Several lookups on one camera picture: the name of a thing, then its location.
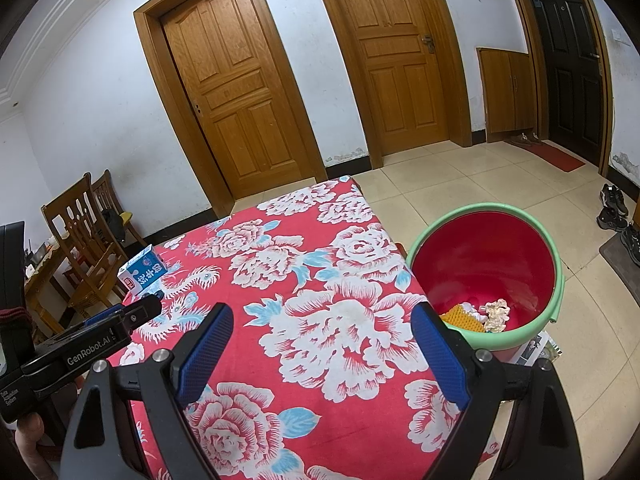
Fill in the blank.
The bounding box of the black door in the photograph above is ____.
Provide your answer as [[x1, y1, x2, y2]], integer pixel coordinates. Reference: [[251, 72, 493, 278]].
[[502, 0, 613, 166]]

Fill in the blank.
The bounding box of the person's left hand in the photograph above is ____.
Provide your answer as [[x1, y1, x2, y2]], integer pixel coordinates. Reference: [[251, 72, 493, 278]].
[[14, 412, 58, 480]]

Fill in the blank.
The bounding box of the wooden door with metal handle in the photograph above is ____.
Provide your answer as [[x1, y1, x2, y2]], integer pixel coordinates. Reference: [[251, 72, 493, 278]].
[[307, 0, 473, 170]]

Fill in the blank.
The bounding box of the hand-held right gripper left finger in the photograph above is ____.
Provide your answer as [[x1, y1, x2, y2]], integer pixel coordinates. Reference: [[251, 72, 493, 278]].
[[59, 302, 235, 480]]

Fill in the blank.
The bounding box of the grey floor mat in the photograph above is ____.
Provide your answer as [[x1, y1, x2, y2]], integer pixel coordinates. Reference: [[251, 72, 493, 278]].
[[599, 232, 640, 293]]

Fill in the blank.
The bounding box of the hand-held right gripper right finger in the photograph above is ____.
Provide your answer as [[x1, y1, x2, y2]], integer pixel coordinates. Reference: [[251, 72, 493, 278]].
[[410, 301, 585, 480]]

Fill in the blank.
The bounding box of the red bucket with green rim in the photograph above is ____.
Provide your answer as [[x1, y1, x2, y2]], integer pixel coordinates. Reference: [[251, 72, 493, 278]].
[[406, 202, 565, 352]]

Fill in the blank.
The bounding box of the wooden chair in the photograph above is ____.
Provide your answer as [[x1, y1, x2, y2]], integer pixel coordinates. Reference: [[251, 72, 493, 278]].
[[92, 170, 148, 248], [41, 172, 128, 321]]

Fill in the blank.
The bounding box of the newspaper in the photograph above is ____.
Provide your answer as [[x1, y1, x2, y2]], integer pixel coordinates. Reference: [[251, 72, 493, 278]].
[[510, 332, 563, 366]]

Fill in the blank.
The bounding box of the wooden door with arched panels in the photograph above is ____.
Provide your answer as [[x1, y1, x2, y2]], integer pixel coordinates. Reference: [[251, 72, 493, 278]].
[[133, 0, 328, 216]]

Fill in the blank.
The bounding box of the small paper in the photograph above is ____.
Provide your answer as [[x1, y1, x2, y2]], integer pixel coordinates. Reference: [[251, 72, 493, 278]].
[[479, 299, 511, 333]]

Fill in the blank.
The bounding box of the low wooden cabinet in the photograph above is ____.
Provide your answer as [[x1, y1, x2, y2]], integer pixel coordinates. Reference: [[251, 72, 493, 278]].
[[476, 47, 540, 143]]

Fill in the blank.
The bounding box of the red floral tablecloth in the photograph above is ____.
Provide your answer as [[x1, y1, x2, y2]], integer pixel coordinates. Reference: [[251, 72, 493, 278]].
[[105, 176, 501, 480]]

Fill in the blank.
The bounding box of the wooden side table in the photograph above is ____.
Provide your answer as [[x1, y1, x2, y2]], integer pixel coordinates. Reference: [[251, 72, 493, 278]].
[[22, 242, 68, 336]]

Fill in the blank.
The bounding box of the red doormat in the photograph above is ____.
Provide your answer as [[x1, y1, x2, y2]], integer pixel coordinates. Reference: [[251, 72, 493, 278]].
[[502, 139, 586, 172]]

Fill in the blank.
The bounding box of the large yellow foam net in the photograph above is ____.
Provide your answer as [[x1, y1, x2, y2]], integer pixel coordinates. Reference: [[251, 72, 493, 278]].
[[440, 304, 486, 333]]

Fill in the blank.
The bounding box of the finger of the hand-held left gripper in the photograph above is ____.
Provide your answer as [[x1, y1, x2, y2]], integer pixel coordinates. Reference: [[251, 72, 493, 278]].
[[82, 307, 126, 328], [120, 294, 163, 335]]

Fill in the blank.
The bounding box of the blue and white milk carton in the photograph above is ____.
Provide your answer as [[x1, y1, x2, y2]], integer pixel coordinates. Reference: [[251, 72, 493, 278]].
[[118, 244, 167, 295]]

